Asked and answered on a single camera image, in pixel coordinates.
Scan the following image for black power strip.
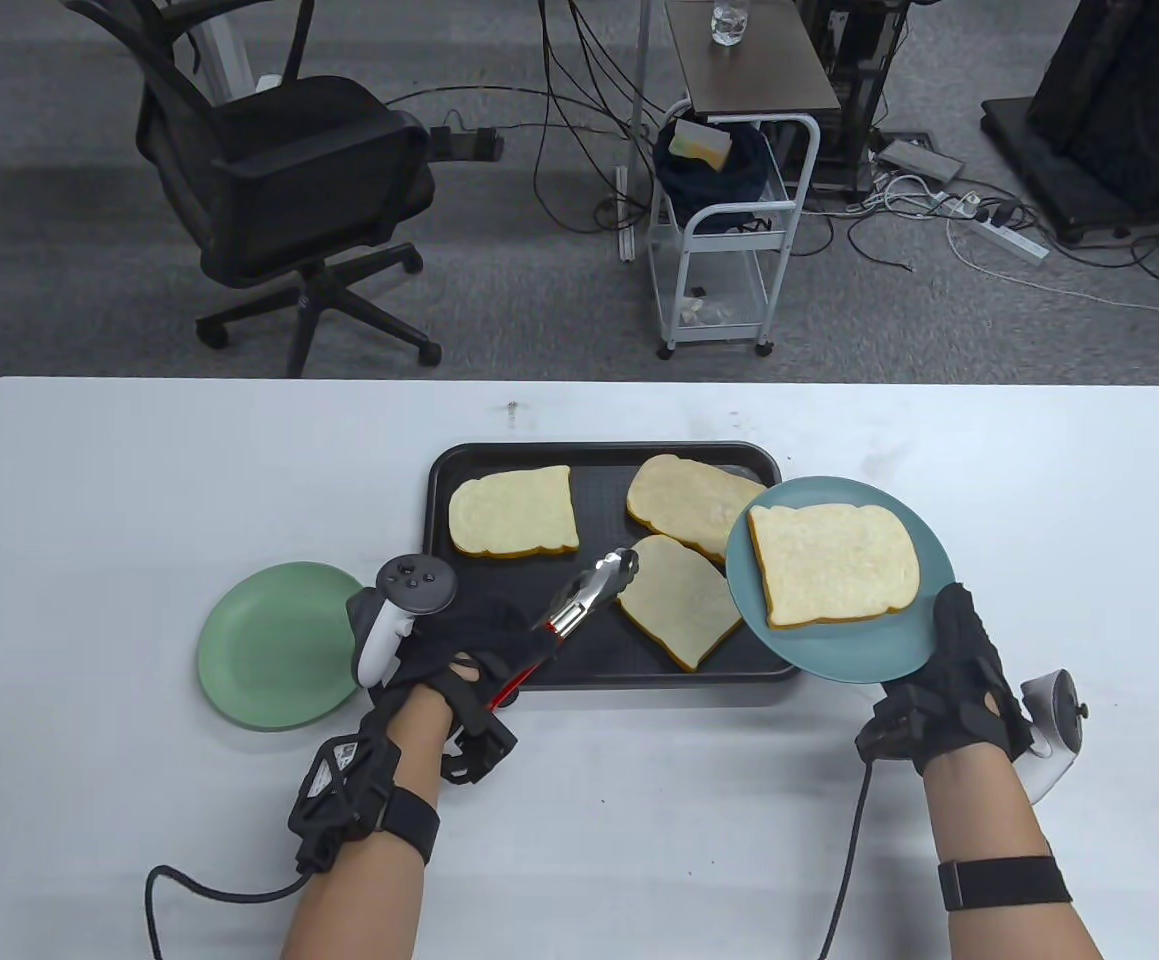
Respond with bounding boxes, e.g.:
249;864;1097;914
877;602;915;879
427;122;505;163

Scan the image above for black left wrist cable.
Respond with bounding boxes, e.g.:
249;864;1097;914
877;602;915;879
144;862;310;960

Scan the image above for white cart with brown top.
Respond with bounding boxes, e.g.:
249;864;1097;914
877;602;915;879
646;0;843;359

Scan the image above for white metal pole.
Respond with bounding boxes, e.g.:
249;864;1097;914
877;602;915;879
619;0;656;263

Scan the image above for white toast slice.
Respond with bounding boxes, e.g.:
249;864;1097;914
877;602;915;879
626;454;768;566
448;465;580;559
747;503;920;629
617;534;745;672

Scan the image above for black hanging cable bundle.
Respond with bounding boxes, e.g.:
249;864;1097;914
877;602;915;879
534;0;662;236

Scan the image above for red-handled steel kitchen tongs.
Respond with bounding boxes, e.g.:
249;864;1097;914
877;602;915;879
487;546;641;713

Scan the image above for grey flat box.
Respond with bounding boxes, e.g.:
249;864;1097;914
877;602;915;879
877;138;965;183

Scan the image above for black office chair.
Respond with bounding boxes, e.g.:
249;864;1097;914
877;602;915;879
64;0;443;379

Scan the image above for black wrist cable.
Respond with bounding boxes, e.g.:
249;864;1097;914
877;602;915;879
819;760;875;960
144;862;310;960

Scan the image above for person's right hand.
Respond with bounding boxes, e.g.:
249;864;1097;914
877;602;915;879
857;583;1036;776

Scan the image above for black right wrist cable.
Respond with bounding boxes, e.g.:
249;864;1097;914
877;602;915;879
819;760;875;960

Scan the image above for black metal rack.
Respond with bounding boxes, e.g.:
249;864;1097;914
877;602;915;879
799;0;910;201

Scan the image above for grey white controller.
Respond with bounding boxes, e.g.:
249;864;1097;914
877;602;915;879
344;555;458;689
1014;668;1090;806

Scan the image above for person's right forearm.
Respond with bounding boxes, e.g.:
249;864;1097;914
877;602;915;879
924;745;1105;960

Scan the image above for white power strip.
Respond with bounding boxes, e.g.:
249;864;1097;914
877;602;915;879
949;195;1050;264

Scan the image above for white desk leg column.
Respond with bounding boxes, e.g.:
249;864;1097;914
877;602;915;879
189;0;245;101

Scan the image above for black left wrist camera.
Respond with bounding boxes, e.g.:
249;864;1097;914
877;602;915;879
287;733;440;873

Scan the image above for person's left hand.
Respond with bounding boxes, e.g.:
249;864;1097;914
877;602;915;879
369;595;542;788

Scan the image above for dark blue cloth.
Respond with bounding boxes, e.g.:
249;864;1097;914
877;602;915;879
652;120;775;226

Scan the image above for black plastic tray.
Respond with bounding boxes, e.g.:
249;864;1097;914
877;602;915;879
414;442;812;691

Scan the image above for yellow sponge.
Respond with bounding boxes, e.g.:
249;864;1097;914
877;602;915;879
669;120;732;169

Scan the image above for white floor cable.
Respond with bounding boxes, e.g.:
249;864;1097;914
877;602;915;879
947;215;1159;311

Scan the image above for green round plate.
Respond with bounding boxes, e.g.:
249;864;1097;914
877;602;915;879
196;563;372;731

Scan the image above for blue round plate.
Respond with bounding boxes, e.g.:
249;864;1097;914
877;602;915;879
724;476;958;685

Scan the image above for person's left forearm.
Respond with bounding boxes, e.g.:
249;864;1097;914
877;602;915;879
279;685;455;960

